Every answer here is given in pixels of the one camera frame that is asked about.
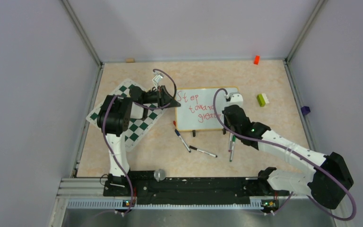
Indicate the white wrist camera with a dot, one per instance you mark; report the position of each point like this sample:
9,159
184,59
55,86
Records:
157,78
234,98

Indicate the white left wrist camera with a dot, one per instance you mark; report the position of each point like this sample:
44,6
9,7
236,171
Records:
157,78

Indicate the purple whiteboard marker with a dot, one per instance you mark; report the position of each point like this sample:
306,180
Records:
230,142

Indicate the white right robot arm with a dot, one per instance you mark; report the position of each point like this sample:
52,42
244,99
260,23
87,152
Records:
324,178

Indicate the orange toy block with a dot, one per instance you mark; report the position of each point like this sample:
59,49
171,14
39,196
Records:
256,60

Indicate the blue whiteboard marker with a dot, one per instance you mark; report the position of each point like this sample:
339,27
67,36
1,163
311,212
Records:
182,140

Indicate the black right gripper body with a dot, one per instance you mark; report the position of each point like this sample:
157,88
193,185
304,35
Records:
231,127

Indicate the purple toy block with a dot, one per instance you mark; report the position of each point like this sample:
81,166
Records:
305,110

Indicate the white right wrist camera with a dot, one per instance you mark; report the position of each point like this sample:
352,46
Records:
234,98

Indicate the green white chessboard mat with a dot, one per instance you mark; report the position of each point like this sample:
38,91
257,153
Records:
137,128

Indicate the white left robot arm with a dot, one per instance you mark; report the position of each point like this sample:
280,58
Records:
114,117

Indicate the small wooden cork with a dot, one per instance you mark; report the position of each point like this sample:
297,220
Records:
130,60

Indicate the green whiteboard marker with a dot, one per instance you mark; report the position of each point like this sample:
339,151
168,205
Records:
232,147

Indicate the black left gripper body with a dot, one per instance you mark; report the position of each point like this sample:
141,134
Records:
151,97

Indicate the yellow framed whiteboard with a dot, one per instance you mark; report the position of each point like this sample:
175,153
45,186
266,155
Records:
200,108

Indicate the silver round knob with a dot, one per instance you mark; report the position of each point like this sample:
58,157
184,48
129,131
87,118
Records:
159,175

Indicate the green white toy brick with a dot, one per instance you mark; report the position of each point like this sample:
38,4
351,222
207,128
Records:
262,99

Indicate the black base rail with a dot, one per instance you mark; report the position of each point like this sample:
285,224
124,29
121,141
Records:
187,191

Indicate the black whiteboard marker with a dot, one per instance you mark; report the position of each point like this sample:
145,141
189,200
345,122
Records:
202,151

